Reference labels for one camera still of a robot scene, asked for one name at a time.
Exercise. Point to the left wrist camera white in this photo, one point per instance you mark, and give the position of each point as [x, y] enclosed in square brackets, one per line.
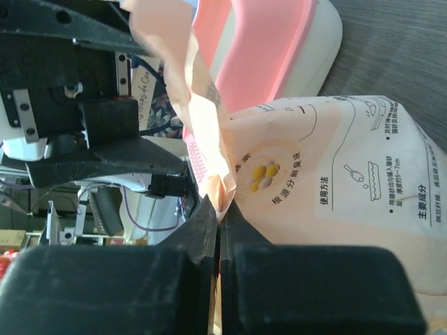
[19, 149]

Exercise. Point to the pink cat litter bag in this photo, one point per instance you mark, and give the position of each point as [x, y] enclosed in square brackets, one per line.
[384, 182]

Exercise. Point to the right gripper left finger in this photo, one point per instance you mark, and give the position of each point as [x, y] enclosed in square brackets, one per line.
[185, 275]

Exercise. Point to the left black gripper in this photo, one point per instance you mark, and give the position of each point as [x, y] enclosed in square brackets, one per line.
[62, 71]

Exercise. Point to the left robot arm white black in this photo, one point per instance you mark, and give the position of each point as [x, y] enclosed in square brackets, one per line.
[156, 186]

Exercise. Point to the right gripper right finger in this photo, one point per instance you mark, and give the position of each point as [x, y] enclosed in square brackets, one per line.
[234, 229]

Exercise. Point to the beige canvas tote bag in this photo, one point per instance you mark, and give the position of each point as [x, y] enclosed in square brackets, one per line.
[156, 116]

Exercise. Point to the pink litter box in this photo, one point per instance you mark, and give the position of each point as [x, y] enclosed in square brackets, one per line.
[255, 69]

